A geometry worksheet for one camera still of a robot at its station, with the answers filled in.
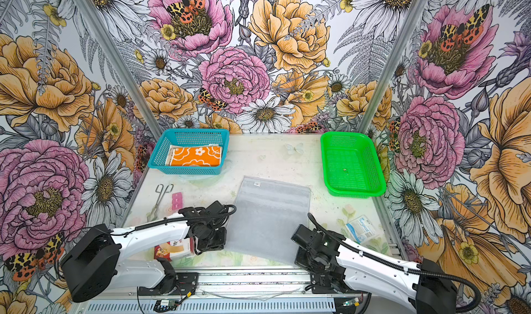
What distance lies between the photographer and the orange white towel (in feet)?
3.52

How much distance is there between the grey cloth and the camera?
830mm

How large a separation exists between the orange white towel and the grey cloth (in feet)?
0.63
